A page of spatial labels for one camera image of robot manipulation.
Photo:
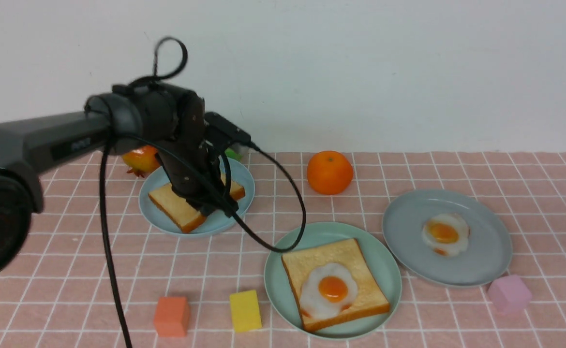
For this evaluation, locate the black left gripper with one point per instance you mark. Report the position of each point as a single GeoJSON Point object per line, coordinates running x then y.
{"type": "Point", "coordinates": [172, 118]}

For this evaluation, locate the toast slice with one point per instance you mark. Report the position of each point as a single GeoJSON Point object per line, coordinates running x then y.
{"type": "Point", "coordinates": [370, 300]}
{"type": "Point", "coordinates": [186, 217]}

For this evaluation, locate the fried egg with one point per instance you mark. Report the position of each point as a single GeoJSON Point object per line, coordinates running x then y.
{"type": "Point", "coordinates": [327, 291]}
{"type": "Point", "coordinates": [446, 234]}

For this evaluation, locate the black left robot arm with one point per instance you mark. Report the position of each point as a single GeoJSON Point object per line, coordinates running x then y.
{"type": "Point", "coordinates": [130, 116]}

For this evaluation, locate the red pomegranate fruit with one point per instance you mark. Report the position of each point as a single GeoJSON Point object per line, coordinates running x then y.
{"type": "Point", "coordinates": [141, 161]}

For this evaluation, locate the light blue plate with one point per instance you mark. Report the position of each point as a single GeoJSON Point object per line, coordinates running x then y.
{"type": "Point", "coordinates": [216, 223]}

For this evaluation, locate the green foam cube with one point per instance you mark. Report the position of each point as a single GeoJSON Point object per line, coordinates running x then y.
{"type": "Point", "coordinates": [232, 154]}

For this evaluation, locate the pink checkered tablecloth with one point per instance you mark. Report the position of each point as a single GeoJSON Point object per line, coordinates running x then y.
{"type": "Point", "coordinates": [56, 293]}

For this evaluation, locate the orange mandarin fruit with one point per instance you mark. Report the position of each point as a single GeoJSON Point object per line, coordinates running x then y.
{"type": "Point", "coordinates": [329, 173]}

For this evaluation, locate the orange foam cube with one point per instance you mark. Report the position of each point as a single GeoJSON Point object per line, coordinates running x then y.
{"type": "Point", "coordinates": [172, 316]}

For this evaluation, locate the yellow foam cube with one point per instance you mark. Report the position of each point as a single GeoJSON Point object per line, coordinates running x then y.
{"type": "Point", "coordinates": [245, 311]}

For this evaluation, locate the mint green plate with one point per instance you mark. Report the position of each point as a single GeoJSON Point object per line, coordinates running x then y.
{"type": "Point", "coordinates": [380, 262]}

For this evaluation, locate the grey plate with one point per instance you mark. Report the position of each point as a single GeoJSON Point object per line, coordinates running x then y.
{"type": "Point", "coordinates": [489, 249]}

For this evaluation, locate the pink foam cube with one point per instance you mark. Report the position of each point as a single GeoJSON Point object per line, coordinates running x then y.
{"type": "Point", "coordinates": [509, 294]}

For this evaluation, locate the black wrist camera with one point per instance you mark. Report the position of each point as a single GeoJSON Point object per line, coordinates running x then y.
{"type": "Point", "coordinates": [223, 134]}

